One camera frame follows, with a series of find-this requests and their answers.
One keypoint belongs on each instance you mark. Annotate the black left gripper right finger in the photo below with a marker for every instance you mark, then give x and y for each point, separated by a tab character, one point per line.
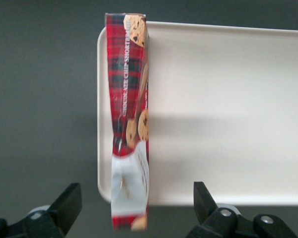
218	220

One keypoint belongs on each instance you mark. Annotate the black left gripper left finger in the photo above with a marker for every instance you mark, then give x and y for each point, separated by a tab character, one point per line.
59	213

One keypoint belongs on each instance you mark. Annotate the red tartan cookie box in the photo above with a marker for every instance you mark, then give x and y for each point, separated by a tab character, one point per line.
127	99

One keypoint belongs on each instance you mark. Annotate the cream plastic tray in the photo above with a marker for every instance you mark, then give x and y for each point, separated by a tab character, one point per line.
213	111

